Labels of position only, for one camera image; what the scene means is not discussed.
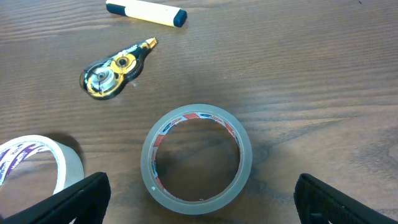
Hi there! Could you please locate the black yellow correction tape dispenser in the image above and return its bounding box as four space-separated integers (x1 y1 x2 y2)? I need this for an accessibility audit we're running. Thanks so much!
80 37 158 100

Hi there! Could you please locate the white tape roll purple print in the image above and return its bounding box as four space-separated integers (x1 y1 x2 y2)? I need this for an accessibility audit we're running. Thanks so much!
1 135 85 194

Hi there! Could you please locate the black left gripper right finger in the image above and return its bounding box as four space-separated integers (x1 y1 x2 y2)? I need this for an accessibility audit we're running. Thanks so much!
294 173 397 224

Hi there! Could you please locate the clear brown packing tape roll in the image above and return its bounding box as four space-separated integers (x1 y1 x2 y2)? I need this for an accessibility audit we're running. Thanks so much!
141 104 252 215

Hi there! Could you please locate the yellow highlighter marker black cap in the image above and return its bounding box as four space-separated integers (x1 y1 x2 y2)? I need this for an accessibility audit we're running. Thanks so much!
106 0 188 27

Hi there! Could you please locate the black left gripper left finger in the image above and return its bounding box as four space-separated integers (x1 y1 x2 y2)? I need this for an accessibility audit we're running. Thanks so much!
2 172 111 224

